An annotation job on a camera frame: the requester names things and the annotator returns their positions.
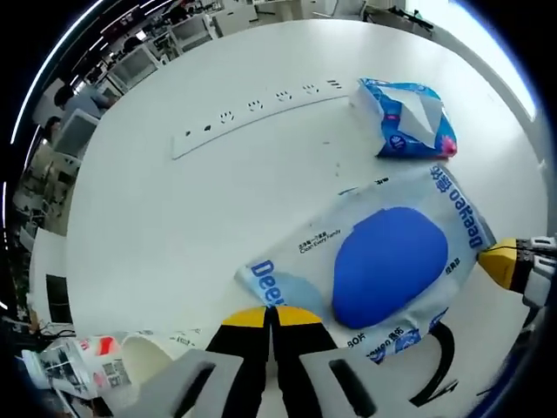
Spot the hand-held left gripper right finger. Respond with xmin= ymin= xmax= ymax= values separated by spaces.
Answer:
xmin=267 ymin=306 xmax=413 ymax=418

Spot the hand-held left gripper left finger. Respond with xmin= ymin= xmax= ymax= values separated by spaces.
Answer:
xmin=143 ymin=306 xmax=272 ymax=418

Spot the black cable item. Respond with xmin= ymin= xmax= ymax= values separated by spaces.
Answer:
xmin=407 ymin=320 xmax=459 ymax=408

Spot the white paper cup item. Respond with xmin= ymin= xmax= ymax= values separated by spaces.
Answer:
xmin=120 ymin=327 xmax=205 ymax=388

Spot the clear water bottle item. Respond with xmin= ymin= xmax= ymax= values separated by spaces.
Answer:
xmin=37 ymin=334 xmax=134 ymax=401

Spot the blue tissue pack item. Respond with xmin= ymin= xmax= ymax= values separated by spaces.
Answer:
xmin=349 ymin=77 xmax=459 ymax=160

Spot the white tabletop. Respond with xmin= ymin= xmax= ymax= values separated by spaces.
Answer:
xmin=64 ymin=17 xmax=549 ymax=418

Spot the white framed dark panel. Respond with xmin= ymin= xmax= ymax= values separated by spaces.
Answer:
xmin=29 ymin=226 xmax=76 ymax=326

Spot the long white power strip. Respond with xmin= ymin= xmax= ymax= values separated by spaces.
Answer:
xmin=171 ymin=79 xmax=350 ymax=161

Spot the white office chair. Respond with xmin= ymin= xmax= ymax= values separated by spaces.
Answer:
xmin=54 ymin=108 xmax=102 ymax=163
xmin=168 ymin=19 xmax=215 ymax=54
xmin=108 ymin=45 xmax=158 ymax=93

